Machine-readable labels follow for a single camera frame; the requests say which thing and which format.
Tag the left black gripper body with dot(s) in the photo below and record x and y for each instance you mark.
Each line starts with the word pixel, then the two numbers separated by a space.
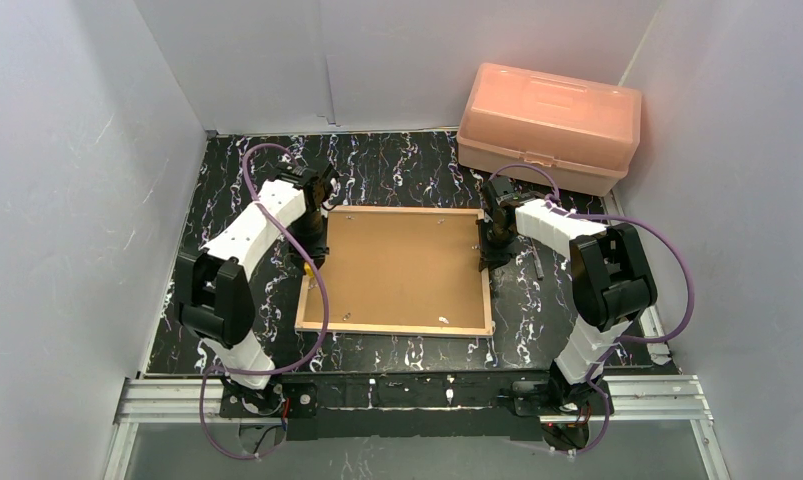
pixel 310 245

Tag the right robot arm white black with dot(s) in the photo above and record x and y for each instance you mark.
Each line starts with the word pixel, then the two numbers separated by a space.
pixel 611 281

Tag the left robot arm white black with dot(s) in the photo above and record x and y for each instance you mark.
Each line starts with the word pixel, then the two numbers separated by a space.
pixel 212 292

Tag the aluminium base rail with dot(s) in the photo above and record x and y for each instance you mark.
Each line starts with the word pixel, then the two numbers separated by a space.
pixel 634 398

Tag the white wooden photo frame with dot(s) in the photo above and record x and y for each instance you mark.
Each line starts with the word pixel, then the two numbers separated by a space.
pixel 400 271

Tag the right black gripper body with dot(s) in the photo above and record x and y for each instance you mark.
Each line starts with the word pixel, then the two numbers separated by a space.
pixel 496 245

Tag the pink plastic storage box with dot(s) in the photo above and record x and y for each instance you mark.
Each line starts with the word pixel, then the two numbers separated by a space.
pixel 550 129

